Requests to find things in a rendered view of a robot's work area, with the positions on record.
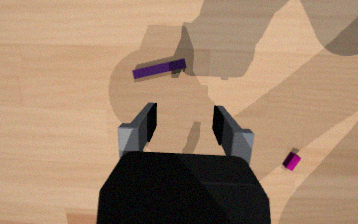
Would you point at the dark magenta rod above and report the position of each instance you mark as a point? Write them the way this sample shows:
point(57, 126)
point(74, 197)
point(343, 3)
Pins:
point(291, 161)

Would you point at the purple rod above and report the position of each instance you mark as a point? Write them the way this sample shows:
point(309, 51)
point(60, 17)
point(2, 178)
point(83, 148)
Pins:
point(160, 68)

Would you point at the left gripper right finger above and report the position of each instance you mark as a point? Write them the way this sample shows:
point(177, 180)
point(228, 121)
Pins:
point(235, 141)

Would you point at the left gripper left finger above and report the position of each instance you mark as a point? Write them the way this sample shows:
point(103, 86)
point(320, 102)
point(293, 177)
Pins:
point(134, 136)

